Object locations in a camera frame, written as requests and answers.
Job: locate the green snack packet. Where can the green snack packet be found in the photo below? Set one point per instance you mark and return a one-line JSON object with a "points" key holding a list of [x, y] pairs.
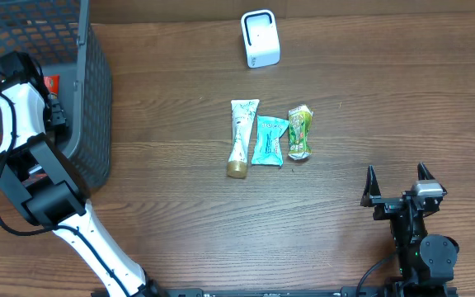
{"points": [[300, 120]]}

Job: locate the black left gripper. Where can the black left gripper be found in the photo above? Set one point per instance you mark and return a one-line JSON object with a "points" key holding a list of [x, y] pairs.
{"points": [[63, 120]]}

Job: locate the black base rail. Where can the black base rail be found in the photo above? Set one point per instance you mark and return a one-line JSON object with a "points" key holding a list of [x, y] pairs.
{"points": [[346, 291]]}

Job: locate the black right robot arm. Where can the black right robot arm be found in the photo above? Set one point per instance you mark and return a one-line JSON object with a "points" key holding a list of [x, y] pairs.
{"points": [[426, 261]]}

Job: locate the white cream tube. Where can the white cream tube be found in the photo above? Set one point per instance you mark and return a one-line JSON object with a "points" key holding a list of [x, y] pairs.
{"points": [[243, 115]]}

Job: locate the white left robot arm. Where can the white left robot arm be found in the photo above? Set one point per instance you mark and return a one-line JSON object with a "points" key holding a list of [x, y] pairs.
{"points": [[41, 191]]}

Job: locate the orange noodle packet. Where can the orange noodle packet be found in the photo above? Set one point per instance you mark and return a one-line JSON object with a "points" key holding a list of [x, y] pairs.
{"points": [[52, 85]]}

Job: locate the white barcode scanner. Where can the white barcode scanner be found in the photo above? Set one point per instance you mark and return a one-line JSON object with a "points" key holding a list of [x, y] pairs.
{"points": [[260, 38]]}

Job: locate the teal wipes packet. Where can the teal wipes packet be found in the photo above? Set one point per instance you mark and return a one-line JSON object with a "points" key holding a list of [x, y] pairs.
{"points": [[267, 150]]}

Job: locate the grey plastic shopping basket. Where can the grey plastic shopping basket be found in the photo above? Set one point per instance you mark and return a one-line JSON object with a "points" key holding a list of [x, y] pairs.
{"points": [[59, 35]]}

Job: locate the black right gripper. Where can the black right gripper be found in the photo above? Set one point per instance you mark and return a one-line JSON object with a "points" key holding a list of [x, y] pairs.
{"points": [[386, 207]]}

